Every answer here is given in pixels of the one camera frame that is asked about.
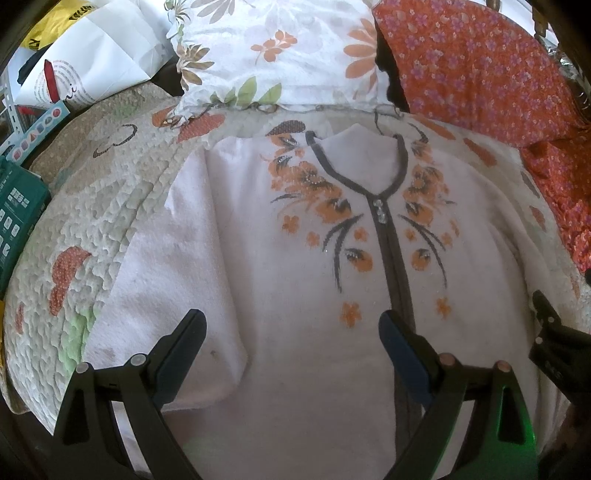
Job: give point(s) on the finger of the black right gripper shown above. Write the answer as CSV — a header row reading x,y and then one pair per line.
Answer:
x,y
561,353

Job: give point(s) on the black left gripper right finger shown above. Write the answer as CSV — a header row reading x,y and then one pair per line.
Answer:
x,y
500,441

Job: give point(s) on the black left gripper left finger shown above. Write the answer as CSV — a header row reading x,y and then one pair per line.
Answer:
x,y
87,440

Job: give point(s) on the white floral embroidered shirt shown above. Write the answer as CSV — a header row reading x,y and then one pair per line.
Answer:
x,y
293,245

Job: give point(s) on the green cardboard box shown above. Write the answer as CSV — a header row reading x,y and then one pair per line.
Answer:
x,y
24,196

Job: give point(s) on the quilted patchwork bedspread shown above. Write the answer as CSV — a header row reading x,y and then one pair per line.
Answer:
x,y
111,168

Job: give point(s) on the orange floral fabric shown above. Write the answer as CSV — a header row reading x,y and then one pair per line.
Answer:
x,y
467,65

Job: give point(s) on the light blue patterned box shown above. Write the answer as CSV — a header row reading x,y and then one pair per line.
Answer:
x,y
22,148

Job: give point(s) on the white floral pillow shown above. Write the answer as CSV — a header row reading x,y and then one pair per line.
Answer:
x,y
294,55

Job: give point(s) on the yellow plastic bag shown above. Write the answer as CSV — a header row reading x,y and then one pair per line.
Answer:
x,y
60,18

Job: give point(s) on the brass bed frame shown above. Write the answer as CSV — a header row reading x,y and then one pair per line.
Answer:
x,y
532,20

